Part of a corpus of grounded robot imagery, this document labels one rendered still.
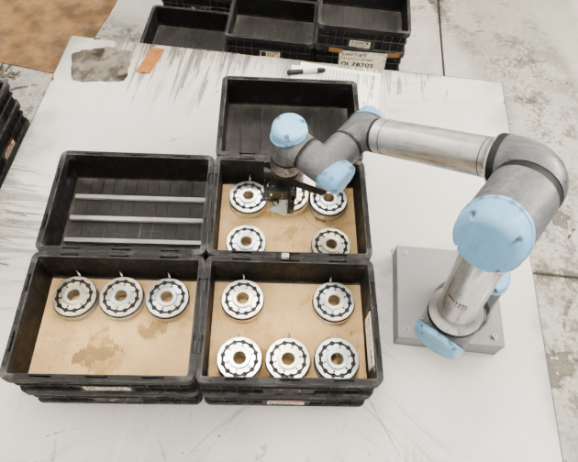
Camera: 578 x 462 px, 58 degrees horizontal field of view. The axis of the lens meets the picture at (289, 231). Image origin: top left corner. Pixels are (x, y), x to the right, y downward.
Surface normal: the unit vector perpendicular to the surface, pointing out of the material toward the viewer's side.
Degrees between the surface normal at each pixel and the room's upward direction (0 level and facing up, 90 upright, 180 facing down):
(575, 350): 0
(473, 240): 84
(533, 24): 0
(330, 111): 0
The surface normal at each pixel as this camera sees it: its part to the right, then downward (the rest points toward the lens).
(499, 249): -0.64, 0.58
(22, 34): 0.05, -0.51
